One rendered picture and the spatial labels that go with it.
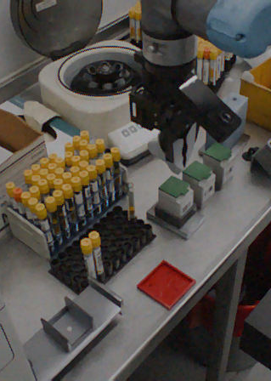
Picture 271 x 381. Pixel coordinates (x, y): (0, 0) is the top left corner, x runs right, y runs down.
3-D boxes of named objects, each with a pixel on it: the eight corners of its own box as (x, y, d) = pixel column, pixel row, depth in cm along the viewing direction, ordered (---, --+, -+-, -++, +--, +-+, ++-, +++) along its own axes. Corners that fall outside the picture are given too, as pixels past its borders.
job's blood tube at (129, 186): (132, 230, 92) (130, 189, 85) (127, 226, 92) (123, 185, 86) (138, 225, 93) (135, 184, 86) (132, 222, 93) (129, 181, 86)
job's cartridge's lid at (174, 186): (180, 201, 86) (180, 199, 86) (157, 189, 89) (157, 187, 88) (194, 188, 88) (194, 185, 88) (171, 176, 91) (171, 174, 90)
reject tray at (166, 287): (169, 310, 80) (169, 308, 79) (136, 287, 83) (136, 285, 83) (195, 283, 84) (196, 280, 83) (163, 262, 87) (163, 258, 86)
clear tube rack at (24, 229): (49, 263, 88) (42, 235, 83) (12, 234, 93) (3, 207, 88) (130, 196, 98) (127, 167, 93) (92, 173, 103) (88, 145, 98)
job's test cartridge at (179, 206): (179, 226, 91) (180, 201, 86) (157, 214, 93) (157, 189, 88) (192, 213, 93) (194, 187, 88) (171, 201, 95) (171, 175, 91)
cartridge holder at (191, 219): (187, 240, 90) (188, 225, 88) (146, 217, 94) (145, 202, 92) (204, 221, 93) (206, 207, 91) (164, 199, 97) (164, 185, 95)
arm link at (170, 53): (209, 24, 69) (173, 48, 64) (207, 54, 72) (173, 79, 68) (163, 10, 73) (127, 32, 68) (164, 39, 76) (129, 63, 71)
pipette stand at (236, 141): (228, 166, 103) (232, 126, 96) (197, 153, 106) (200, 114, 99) (250, 139, 109) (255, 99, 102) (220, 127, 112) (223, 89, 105)
